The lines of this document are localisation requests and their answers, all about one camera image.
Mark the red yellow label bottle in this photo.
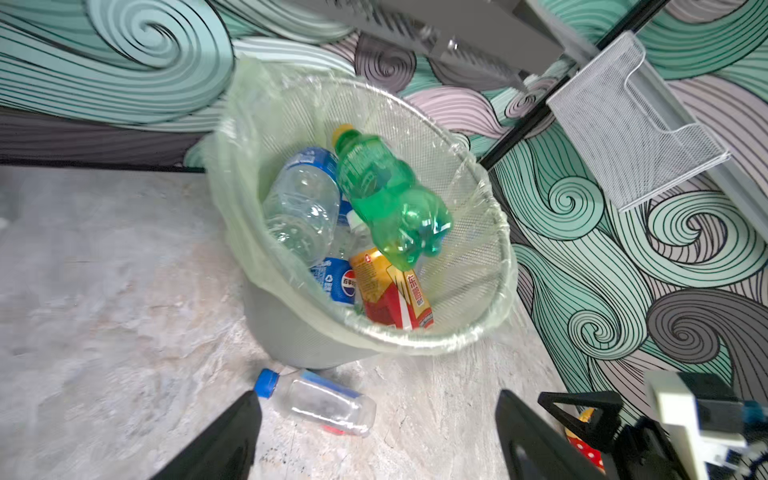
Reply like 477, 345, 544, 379
347, 210, 434, 331

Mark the yellow plush toy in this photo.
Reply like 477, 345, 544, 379
565, 408, 605, 474

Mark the mesh bin with green liner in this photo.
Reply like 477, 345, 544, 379
204, 59, 517, 369

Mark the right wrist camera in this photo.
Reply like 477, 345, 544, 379
644, 371, 767, 479

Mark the clear acrylic wall holder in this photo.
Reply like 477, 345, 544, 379
547, 31, 730, 212

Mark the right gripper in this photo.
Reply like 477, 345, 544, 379
536, 389, 691, 480

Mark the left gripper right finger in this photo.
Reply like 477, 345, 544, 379
495, 389, 606, 480

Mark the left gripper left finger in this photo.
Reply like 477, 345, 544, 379
152, 390, 262, 480

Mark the pepsi label clear bottle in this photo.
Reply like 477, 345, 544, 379
310, 199, 357, 308

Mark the clear bottle blue cap slanted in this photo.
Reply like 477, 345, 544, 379
254, 369, 377, 437

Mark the large clear bottle white cap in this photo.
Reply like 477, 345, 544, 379
263, 147, 341, 267

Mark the green sprite bottle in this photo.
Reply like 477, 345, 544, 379
332, 124, 453, 270

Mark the black wall shelf tray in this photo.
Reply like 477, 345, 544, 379
297, 0, 565, 87

